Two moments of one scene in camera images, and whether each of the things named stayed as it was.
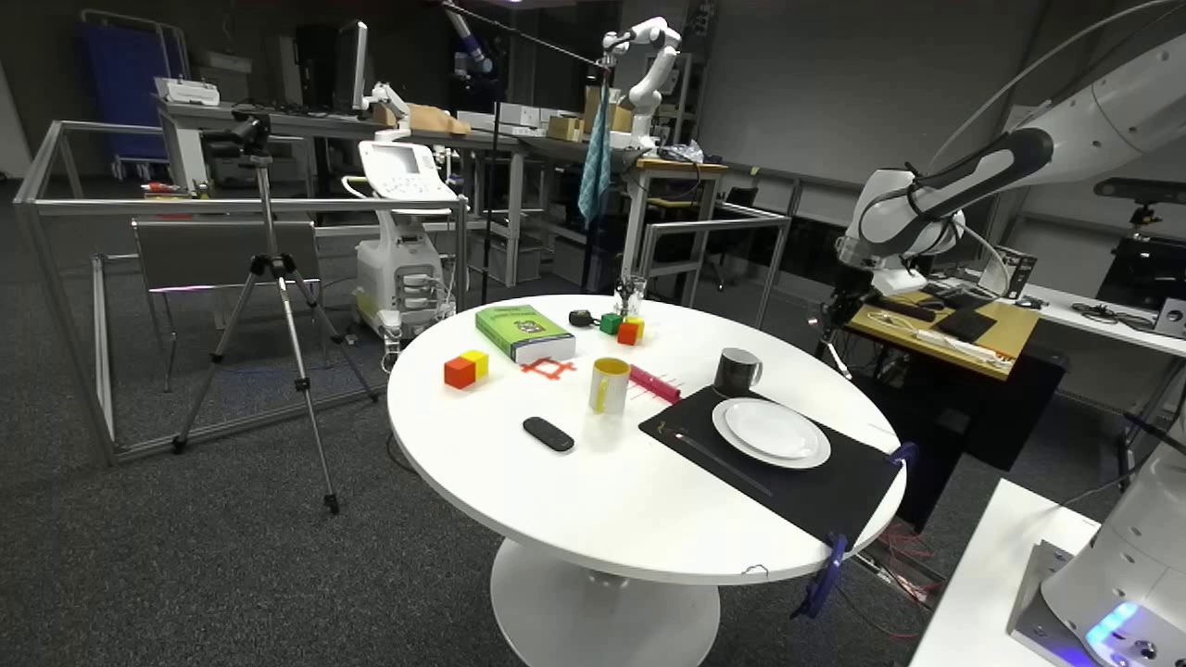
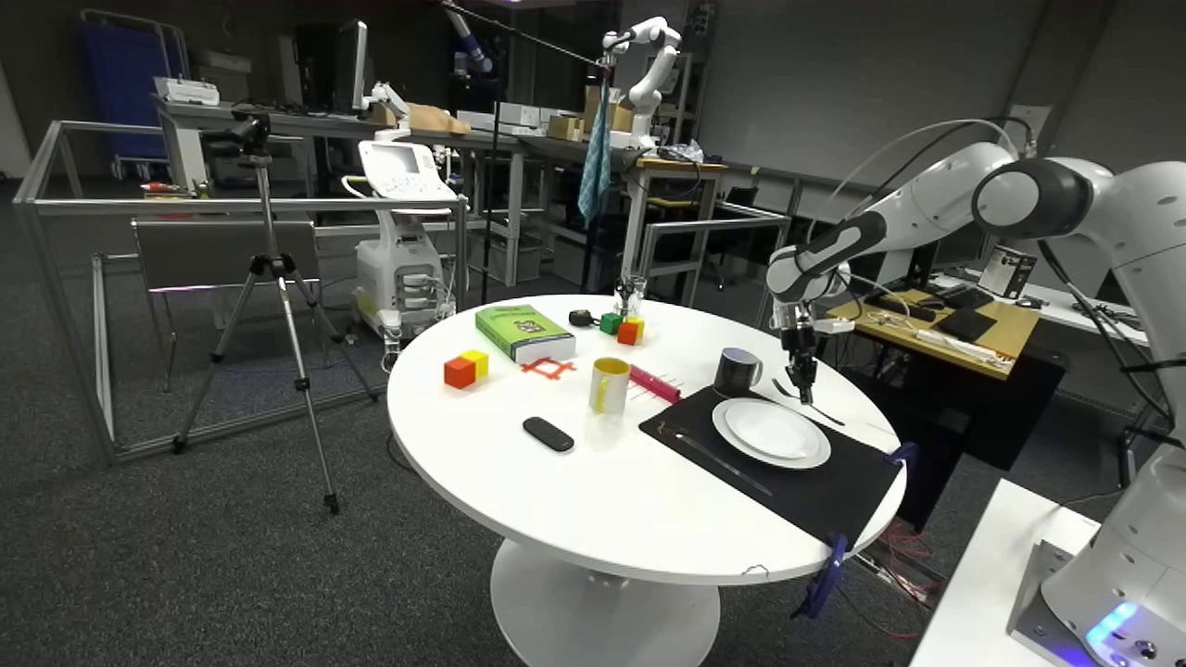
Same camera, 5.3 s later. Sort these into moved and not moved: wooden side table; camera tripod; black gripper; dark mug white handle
Moved: black gripper
Not moved: camera tripod; wooden side table; dark mug white handle
